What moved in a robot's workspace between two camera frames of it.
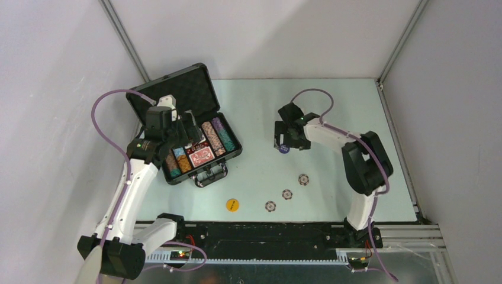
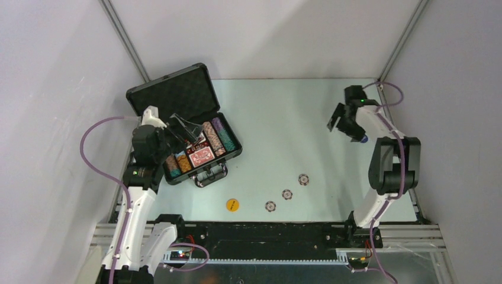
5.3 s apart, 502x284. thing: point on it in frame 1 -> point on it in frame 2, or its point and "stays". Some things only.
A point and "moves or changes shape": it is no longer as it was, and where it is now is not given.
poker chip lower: x=270 y=206 stays
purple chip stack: x=216 y=122 stays
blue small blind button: x=284 y=148 moves or changes shape
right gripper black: x=287 y=138 -> x=346 y=119
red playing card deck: x=201 y=157 stays
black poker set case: x=206 y=162 stays
